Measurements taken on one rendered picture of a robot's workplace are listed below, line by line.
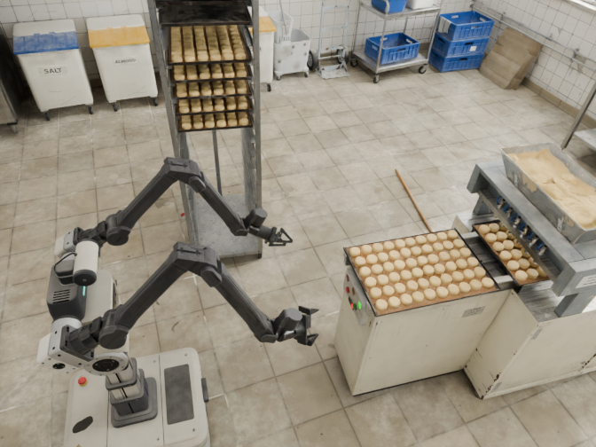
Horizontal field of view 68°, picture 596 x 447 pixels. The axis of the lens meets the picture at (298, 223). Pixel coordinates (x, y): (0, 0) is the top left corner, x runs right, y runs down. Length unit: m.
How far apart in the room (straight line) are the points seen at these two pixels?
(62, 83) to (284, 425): 3.79
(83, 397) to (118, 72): 3.30
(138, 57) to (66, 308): 3.56
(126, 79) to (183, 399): 3.44
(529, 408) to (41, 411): 2.70
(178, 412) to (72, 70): 3.53
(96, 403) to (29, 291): 1.19
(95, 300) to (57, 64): 3.47
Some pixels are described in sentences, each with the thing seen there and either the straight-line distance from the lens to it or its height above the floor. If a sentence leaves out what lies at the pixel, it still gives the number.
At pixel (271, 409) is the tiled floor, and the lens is 2.64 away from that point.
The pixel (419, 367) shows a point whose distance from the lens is 2.59.
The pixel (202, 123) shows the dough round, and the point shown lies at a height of 1.15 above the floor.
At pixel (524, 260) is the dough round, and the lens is 2.33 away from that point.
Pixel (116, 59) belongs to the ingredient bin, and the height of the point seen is 0.56.
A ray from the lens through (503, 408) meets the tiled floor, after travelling 2.94.
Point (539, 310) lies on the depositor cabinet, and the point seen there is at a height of 0.84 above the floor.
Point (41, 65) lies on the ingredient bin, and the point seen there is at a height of 0.58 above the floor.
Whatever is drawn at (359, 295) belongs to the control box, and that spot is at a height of 0.84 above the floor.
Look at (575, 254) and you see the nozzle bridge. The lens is 2.06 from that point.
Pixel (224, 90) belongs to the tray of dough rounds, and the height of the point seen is 1.31.
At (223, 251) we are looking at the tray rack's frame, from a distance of 3.11.
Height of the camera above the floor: 2.42
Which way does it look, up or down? 43 degrees down
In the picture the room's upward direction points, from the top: 4 degrees clockwise
